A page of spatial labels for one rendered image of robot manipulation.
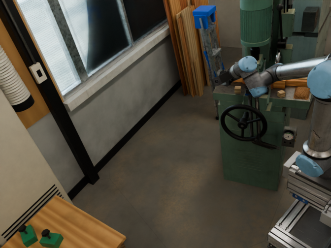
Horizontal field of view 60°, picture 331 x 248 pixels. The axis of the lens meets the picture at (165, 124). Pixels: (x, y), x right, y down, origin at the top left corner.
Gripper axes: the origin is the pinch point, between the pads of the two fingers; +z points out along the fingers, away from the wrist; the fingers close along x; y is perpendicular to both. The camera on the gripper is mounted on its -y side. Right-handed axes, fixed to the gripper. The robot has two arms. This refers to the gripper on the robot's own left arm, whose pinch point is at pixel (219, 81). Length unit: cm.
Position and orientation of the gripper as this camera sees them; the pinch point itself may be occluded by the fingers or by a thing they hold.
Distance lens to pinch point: 168.5
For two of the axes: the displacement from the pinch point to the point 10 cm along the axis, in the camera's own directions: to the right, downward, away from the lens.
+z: -1.5, 0.7, 9.9
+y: 8.9, -4.2, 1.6
